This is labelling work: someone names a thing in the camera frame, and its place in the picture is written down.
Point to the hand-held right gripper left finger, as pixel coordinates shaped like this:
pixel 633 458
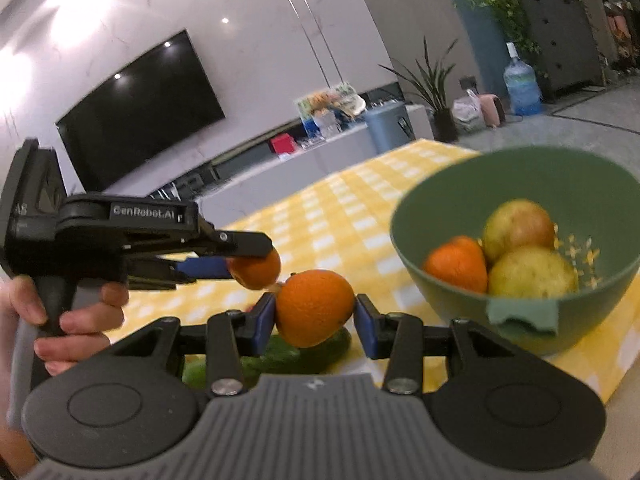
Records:
pixel 262 325

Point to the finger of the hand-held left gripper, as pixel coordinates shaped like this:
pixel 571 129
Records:
pixel 210 267
pixel 245 245

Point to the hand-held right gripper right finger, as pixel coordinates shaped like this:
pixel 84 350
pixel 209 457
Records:
pixel 367 330

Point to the green cucumber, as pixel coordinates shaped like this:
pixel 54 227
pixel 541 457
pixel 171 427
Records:
pixel 320 356

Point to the large orange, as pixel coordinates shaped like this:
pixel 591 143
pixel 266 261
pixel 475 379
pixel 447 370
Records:
pixel 315 307

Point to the green bowl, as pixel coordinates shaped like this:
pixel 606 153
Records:
pixel 450 317

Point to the green pear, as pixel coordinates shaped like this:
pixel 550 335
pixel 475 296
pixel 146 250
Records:
pixel 532 272

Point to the person's left hand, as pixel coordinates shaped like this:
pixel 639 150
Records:
pixel 85 325

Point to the yellow checked tablecloth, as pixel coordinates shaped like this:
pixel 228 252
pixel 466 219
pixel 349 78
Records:
pixel 340 200

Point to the red box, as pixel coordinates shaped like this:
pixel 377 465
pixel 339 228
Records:
pixel 282 144

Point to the grey television counter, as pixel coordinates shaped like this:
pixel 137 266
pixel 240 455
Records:
pixel 325 157

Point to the colourful printed box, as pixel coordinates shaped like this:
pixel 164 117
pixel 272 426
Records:
pixel 332 102

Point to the blue trash can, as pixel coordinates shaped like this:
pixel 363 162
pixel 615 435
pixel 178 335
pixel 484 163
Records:
pixel 387 127

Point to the white plastic bag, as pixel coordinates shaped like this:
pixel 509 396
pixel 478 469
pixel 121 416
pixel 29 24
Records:
pixel 467 112

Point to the potted long-leaf plant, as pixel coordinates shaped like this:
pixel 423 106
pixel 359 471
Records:
pixel 437 90

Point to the blue water bottle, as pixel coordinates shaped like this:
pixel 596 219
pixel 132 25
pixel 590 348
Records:
pixel 522 87

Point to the dark drawer cabinet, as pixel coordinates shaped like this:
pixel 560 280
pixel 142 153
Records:
pixel 562 45

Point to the green ivy plant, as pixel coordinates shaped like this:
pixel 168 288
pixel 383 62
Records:
pixel 505 0

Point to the black wall television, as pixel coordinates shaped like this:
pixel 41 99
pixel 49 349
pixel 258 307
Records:
pixel 140 115

